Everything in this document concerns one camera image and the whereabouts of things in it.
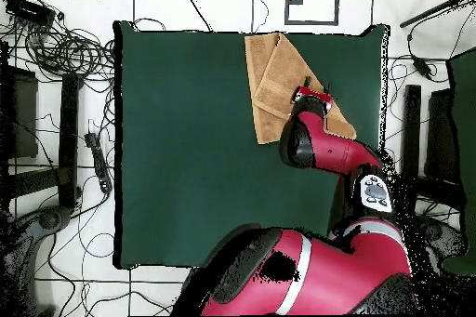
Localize tan terry towel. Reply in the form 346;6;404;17
244;32;358;146

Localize black flat panel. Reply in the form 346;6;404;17
0;65;39;160
424;87;460;184

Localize black power adapter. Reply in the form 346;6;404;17
411;55;433;81

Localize black tripod pole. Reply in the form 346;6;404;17
399;0;476;29

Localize dark green tablecloth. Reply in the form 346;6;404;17
112;20;391;271

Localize grey chair base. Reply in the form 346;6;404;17
10;205;73;244
419;216;469;258

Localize black power strip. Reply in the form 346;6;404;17
84;131;113;194

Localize black device box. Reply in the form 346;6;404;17
5;0;57;29

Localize black frame bar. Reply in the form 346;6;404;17
401;84;422;180
58;73;81;209

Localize tangled black cable bundle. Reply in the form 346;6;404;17
21;26;116;80

